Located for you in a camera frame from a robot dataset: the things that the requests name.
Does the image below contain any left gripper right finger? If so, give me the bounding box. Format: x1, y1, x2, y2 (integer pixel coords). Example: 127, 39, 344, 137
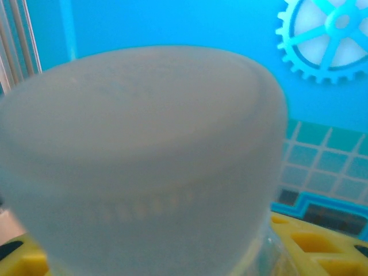
270, 212, 368, 276

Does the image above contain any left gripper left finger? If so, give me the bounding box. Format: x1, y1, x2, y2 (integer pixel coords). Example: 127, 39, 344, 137
0, 232, 49, 276

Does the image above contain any aluminium frame post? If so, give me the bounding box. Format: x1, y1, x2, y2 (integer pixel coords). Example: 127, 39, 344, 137
0, 0, 43, 95

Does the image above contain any red label cola bottle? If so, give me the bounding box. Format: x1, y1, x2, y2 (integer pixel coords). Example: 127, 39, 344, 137
0, 45, 289, 276

